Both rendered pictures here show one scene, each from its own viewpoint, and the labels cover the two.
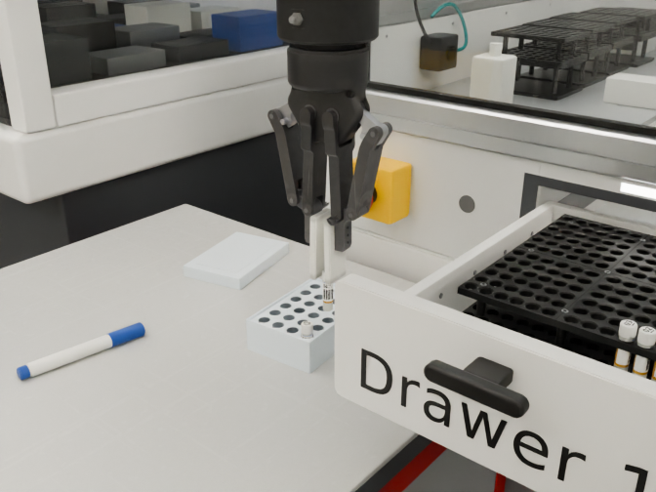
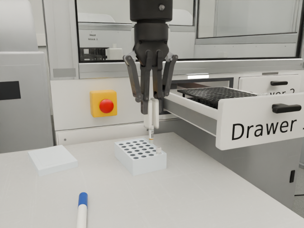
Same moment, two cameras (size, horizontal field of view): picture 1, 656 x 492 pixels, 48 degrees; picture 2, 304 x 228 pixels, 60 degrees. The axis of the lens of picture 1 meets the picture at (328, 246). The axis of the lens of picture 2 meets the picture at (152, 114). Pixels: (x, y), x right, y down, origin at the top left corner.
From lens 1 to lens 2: 68 cm
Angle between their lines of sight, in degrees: 58
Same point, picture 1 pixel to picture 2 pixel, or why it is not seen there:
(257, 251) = (58, 151)
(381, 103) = (95, 67)
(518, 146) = not seen: hidden behind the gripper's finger
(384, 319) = (242, 107)
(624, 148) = (187, 64)
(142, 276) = (16, 188)
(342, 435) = (211, 172)
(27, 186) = not seen: outside the picture
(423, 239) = (121, 120)
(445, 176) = (128, 90)
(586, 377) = (297, 96)
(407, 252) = (114, 128)
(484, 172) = not seen: hidden behind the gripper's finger
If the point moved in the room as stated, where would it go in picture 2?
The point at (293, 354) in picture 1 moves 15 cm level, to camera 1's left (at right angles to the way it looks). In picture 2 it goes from (158, 163) to (120, 195)
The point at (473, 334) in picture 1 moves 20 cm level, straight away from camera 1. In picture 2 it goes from (270, 97) to (193, 88)
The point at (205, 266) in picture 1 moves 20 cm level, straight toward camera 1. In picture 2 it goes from (49, 164) to (131, 178)
